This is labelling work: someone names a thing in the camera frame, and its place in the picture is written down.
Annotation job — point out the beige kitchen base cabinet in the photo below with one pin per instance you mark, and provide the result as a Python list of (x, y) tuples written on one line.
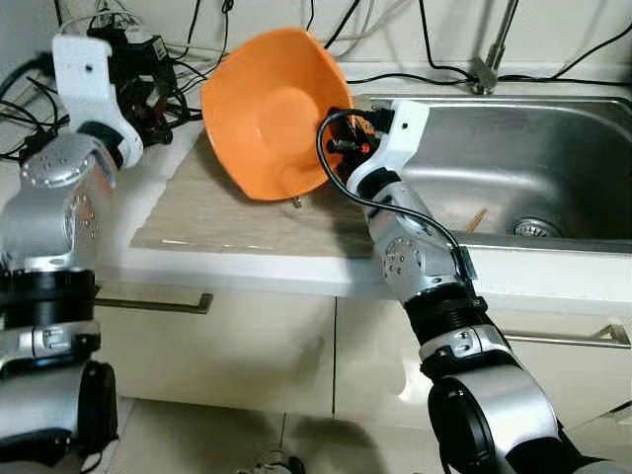
[(247, 355)]

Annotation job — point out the black battery charger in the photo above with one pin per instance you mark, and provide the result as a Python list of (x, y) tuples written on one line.
[(143, 79)]

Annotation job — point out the wooden chopstick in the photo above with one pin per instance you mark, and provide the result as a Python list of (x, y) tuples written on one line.
[(477, 220)]

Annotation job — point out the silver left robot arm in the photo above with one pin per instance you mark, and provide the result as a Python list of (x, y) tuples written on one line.
[(49, 227)]

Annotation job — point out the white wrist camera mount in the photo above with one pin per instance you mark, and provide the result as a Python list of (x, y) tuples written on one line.
[(405, 123), (84, 79)]

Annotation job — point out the grey robot foot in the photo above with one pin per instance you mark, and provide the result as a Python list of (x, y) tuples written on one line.
[(276, 462)]

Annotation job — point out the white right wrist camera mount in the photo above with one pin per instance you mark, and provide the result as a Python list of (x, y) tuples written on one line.
[(405, 123)]

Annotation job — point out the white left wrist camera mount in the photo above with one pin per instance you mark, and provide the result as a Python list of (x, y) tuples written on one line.
[(84, 79)]

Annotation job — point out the chrome faucet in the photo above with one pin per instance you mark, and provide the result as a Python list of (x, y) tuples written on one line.
[(486, 71)]

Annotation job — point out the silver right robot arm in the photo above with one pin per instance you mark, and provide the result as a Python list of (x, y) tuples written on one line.
[(464, 346)]

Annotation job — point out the beige woven placemat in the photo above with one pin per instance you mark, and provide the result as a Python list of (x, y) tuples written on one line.
[(217, 217)]

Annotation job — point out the stainless steel sink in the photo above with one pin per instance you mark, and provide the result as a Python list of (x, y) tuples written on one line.
[(533, 148)]

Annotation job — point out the sink drain strainer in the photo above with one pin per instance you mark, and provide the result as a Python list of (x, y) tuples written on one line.
[(535, 229)]

